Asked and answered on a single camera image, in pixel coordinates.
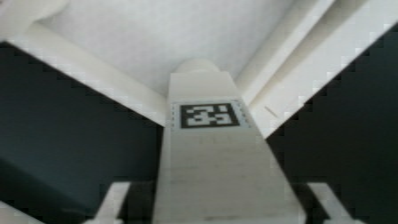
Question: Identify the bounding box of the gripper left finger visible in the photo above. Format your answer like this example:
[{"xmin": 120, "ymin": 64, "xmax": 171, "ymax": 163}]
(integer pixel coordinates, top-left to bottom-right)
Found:
[{"xmin": 83, "ymin": 180, "xmax": 157, "ymax": 224}]

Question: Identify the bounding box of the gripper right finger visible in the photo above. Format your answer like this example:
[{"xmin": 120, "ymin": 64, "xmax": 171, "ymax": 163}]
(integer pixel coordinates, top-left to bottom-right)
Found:
[{"xmin": 294, "ymin": 182, "xmax": 367, "ymax": 224}]

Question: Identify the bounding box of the white desk leg back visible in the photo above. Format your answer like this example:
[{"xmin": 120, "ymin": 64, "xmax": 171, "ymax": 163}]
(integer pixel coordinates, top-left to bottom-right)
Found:
[{"xmin": 154, "ymin": 59, "xmax": 308, "ymax": 224}]

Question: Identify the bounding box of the white desk leg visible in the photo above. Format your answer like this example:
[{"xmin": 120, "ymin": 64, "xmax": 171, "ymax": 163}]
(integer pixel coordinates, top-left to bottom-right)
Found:
[
  {"xmin": 0, "ymin": 0, "xmax": 70, "ymax": 42},
  {"xmin": 154, "ymin": 59, "xmax": 308, "ymax": 224}
]

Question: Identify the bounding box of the white desk top tray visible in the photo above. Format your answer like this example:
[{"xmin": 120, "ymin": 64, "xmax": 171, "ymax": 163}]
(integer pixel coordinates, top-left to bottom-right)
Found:
[{"xmin": 0, "ymin": 0, "xmax": 335, "ymax": 128}]

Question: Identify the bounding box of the white desk leg front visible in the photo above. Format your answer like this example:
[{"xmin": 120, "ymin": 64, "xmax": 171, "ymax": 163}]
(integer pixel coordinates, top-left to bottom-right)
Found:
[{"xmin": 0, "ymin": 0, "xmax": 70, "ymax": 42}]

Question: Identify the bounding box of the white front fence bar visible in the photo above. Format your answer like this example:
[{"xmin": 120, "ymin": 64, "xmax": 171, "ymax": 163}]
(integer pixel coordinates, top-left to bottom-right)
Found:
[{"xmin": 251, "ymin": 0, "xmax": 398, "ymax": 137}]

